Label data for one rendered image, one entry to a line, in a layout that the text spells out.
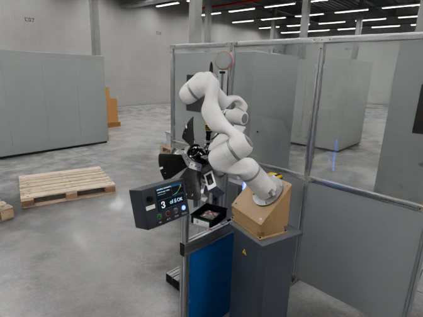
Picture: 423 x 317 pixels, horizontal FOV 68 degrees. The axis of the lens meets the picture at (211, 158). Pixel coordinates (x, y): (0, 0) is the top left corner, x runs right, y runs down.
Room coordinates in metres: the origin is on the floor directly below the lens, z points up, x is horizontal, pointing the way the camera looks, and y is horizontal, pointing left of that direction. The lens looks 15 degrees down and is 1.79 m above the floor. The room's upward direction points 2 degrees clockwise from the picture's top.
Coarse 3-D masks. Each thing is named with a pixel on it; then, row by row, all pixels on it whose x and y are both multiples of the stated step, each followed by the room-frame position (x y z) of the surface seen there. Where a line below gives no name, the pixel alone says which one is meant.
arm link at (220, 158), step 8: (224, 144) 1.49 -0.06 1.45; (216, 152) 1.49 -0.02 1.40; (224, 152) 1.47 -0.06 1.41; (216, 160) 1.48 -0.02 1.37; (224, 160) 1.47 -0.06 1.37; (232, 160) 1.47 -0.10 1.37; (240, 160) 1.57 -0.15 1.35; (248, 160) 1.55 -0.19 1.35; (216, 168) 1.49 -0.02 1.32; (224, 168) 1.48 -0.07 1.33; (232, 168) 1.51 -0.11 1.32; (240, 168) 1.52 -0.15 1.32; (248, 168) 1.52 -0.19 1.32; (256, 168) 1.53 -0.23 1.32; (240, 176) 1.53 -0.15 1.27; (248, 176) 1.52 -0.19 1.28; (256, 176) 1.53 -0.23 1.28
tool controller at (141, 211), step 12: (168, 180) 1.53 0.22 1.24; (180, 180) 1.50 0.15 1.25; (132, 192) 1.38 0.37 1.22; (144, 192) 1.34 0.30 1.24; (156, 192) 1.39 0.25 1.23; (168, 192) 1.43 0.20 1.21; (180, 192) 1.48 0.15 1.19; (132, 204) 1.39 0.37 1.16; (144, 204) 1.33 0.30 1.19; (156, 204) 1.37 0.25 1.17; (168, 204) 1.41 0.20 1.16; (180, 204) 1.46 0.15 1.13; (144, 216) 1.32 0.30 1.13; (156, 216) 1.35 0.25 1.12; (168, 216) 1.40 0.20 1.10; (180, 216) 1.44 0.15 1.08; (144, 228) 1.32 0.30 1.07
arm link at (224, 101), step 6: (222, 96) 1.90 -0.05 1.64; (228, 96) 1.98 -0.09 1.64; (234, 96) 1.99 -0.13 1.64; (222, 102) 1.91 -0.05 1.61; (228, 102) 1.94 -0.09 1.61; (234, 102) 2.05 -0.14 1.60; (240, 102) 2.02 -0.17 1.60; (222, 108) 1.94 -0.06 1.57; (240, 108) 2.03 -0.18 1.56; (246, 108) 2.05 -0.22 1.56
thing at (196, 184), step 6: (186, 174) 2.15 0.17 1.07; (192, 174) 2.15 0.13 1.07; (198, 174) 2.17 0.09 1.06; (186, 180) 2.12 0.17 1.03; (192, 180) 2.13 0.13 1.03; (198, 180) 2.14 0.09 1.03; (186, 186) 2.09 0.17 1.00; (192, 186) 2.10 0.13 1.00; (198, 186) 2.11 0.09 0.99; (186, 192) 2.06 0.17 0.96; (192, 192) 2.06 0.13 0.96; (198, 192) 2.07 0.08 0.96; (192, 198) 2.04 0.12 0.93; (198, 198) 2.04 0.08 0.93
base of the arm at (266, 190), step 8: (264, 176) 1.56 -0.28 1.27; (248, 184) 1.56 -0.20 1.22; (256, 184) 1.54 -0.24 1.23; (264, 184) 1.56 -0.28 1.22; (272, 184) 1.59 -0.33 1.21; (280, 184) 1.62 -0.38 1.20; (256, 192) 1.58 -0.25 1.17; (264, 192) 1.57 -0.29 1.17; (272, 192) 1.56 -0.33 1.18; (280, 192) 1.58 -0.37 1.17; (256, 200) 1.63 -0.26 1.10; (264, 200) 1.60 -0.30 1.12; (272, 200) 1.57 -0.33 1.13
